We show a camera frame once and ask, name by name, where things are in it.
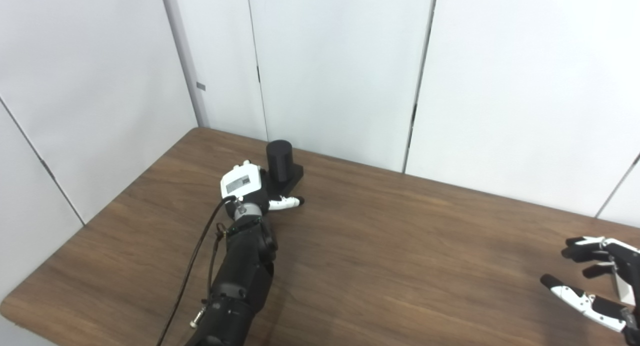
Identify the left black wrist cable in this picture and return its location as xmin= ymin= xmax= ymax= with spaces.
xmin=156 ymin=196 xmax=236 ymax=346

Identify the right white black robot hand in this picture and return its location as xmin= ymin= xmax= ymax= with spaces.
xmin=540 ymin=236 xmax=640 ymax=346

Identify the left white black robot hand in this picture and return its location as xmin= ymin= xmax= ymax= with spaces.
xmin=220 ymin=160 xmax=306 ymax=221

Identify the black peg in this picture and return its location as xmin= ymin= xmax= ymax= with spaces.
xmin=260 ymin=141 xmax=305 ymax=199

